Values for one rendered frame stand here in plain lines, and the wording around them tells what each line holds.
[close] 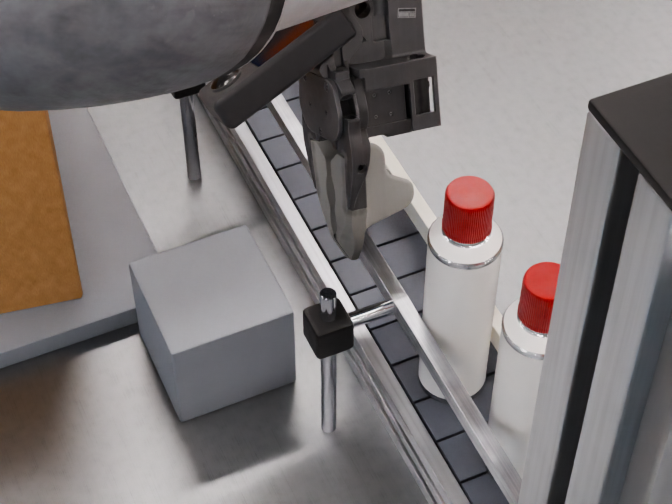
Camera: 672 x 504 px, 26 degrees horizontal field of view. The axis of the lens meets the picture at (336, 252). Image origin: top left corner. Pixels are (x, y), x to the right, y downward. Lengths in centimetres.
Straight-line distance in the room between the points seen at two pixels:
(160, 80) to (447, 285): 47
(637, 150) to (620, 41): 108
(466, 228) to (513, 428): 14
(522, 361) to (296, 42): 27
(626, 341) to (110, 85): 22
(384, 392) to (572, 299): 66
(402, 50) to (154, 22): 53
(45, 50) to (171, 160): 82
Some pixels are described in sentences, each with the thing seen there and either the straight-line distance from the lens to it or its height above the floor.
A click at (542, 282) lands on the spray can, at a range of 92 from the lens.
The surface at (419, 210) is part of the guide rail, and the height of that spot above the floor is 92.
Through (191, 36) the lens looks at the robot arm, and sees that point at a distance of 55.
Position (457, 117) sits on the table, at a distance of 138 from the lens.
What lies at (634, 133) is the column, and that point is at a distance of 41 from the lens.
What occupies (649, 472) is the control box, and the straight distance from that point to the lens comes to 43.
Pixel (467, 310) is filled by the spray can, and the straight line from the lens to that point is 102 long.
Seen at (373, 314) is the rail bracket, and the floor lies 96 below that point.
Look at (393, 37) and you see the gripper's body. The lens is 106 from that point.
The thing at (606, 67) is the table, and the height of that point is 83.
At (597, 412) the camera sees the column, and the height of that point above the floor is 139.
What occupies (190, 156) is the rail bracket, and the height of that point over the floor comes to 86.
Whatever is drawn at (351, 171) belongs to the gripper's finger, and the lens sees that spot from 103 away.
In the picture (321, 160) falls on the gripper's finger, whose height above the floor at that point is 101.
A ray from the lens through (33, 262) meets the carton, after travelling 118.
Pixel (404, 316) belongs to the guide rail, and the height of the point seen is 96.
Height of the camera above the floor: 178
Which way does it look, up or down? 49 degrees down
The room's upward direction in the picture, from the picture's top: straight up
